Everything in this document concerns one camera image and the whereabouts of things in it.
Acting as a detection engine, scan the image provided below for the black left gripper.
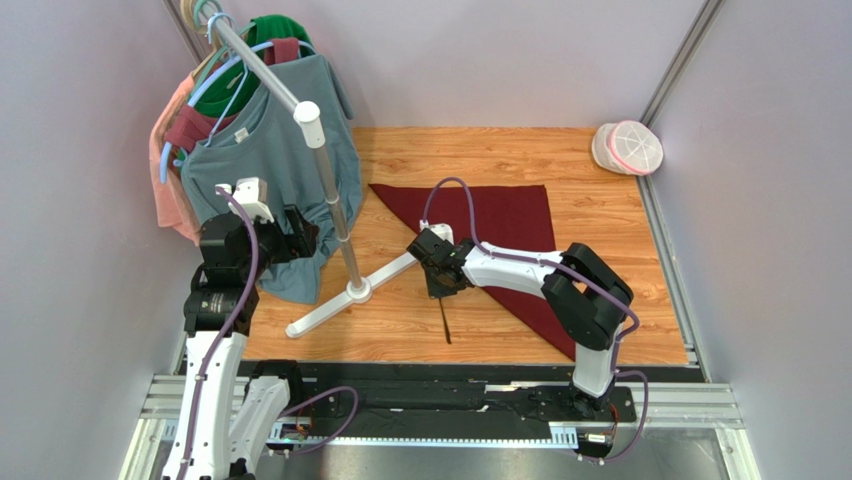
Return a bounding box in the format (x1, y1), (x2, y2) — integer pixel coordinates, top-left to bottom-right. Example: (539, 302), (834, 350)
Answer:
(240, 203), (319, 281)

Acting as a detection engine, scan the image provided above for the gold metal fork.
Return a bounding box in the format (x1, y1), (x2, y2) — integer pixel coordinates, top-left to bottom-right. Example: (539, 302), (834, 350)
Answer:
(438, 298), (452, 345)

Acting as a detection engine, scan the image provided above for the dark red cloth napkin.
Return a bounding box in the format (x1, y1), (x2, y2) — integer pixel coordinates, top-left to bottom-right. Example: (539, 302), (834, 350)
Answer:
(370, 184), (575, 363)

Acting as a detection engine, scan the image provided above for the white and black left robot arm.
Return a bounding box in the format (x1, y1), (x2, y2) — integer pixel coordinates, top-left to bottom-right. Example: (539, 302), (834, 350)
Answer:
(162, 205), (319, 479)

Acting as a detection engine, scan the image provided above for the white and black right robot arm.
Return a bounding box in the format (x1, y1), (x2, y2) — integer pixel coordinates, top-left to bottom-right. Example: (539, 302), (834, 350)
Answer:
(407, 228), (635, 412)

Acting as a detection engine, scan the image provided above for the blue-grey t-shirt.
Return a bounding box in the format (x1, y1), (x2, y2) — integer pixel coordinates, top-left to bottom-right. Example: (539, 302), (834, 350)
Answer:
(181, 55), (363, 304)

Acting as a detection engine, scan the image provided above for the pink t-shirt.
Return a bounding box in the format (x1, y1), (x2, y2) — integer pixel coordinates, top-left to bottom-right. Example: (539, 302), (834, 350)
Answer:
(148, 75), (200, 246)

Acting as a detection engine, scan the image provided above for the silver and white clothes rack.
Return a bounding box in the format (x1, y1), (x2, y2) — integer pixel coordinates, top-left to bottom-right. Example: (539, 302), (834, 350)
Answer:
(181, 1), (416, 339)

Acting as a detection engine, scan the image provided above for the dark red t-shirt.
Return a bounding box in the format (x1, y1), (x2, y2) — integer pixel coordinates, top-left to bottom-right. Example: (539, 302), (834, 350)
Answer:
(165, 37), (301, 152)

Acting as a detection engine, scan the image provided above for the light blue clothes hanger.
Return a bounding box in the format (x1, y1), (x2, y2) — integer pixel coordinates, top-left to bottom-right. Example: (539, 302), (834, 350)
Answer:
(158, 11), (317, 186)

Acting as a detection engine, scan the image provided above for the green t-shirt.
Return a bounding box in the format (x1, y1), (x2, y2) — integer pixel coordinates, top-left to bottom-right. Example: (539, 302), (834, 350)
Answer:
(193, 14), (316, 119)

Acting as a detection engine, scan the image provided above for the white and pink mesh bag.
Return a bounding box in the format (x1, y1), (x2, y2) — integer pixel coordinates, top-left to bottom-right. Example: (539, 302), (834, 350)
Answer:
(591, 120), (664, 176)

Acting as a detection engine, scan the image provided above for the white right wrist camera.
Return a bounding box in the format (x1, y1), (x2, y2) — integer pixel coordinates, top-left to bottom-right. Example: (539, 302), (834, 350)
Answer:
(419, 219), (454, 244)

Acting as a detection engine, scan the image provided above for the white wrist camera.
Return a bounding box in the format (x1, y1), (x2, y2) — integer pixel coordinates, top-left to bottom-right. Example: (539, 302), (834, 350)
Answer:
(419, 219), (454, 244)
(215, 177), (275, 223)

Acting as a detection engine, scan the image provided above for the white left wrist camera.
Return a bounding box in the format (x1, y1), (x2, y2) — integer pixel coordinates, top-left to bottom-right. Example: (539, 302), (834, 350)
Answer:
(215, 177), (275, 223)

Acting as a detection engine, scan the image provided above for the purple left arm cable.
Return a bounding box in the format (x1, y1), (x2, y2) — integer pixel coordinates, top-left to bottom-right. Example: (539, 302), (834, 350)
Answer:
(169, 186), (361, 480)

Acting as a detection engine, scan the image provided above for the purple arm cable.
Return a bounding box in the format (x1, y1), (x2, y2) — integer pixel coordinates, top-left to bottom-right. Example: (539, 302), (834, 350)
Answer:
(421, 176), (650, 465)
(169, 186), (361, 480)

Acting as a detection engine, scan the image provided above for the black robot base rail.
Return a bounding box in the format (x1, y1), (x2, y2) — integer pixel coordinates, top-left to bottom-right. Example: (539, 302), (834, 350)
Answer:
(176, 359), (707, 461)

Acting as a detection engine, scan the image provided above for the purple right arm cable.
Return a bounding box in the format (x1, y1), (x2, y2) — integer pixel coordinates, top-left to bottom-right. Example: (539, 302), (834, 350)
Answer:
(421, 176), (650, 465)

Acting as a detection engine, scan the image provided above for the aluminium frame post right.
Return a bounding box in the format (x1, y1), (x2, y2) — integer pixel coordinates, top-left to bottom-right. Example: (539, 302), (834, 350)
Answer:
(640, 0), (726, 127)

